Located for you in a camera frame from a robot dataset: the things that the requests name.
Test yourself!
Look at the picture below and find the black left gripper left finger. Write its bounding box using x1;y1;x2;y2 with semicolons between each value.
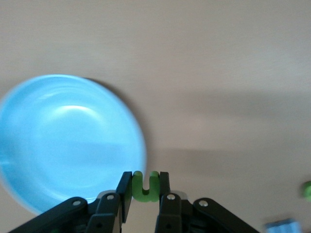
9;171;133;233

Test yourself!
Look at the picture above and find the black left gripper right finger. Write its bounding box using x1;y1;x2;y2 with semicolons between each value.
155;171;263;233

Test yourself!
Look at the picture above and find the green foam letter u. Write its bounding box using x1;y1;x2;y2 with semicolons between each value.
131;170;161;203

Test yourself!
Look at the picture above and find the blue foam letter E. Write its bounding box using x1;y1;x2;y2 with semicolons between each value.
264;217;305;233

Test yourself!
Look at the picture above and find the green foam letter p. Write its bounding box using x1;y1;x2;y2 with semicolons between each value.
300;181;311;202

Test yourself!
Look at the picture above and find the blue plate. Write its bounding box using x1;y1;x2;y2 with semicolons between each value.
0;74;148;216

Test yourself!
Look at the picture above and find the brown table mat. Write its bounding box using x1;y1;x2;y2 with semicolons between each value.
0;0;311;233

